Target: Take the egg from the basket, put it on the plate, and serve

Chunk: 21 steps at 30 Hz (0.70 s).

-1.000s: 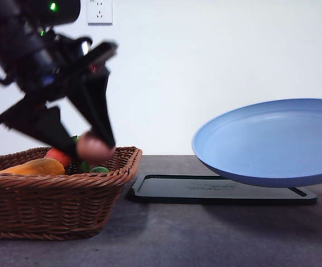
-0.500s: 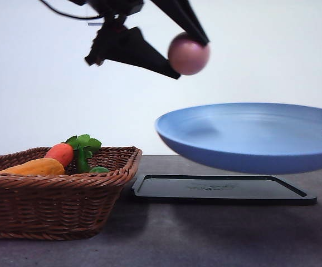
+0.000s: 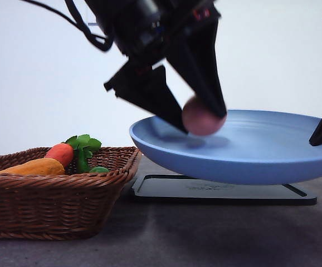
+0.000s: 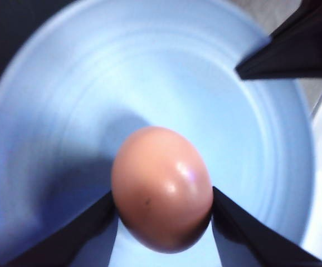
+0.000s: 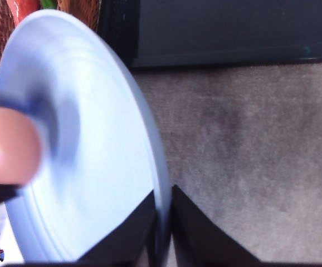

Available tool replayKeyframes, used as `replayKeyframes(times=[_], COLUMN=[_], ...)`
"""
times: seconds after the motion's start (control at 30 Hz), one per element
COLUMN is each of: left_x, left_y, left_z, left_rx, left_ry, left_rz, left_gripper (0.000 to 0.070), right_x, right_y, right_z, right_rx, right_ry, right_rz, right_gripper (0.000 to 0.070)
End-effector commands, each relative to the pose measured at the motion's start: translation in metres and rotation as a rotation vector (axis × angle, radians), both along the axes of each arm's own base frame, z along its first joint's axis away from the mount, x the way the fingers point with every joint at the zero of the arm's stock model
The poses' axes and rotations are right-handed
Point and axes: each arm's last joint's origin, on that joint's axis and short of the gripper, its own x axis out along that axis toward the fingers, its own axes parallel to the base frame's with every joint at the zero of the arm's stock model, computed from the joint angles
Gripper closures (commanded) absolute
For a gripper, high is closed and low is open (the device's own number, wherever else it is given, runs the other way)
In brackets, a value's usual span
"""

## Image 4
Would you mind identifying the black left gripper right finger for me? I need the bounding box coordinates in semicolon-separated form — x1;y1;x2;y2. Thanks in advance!
211;187;322;267

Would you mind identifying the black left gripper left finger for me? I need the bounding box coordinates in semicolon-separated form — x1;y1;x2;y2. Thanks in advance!
4;191;118;267

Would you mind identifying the brown egg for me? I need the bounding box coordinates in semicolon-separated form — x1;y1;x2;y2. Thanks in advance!
111;126;213;254

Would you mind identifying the light blue plate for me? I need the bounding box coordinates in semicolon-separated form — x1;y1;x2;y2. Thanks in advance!
0;0;315;267

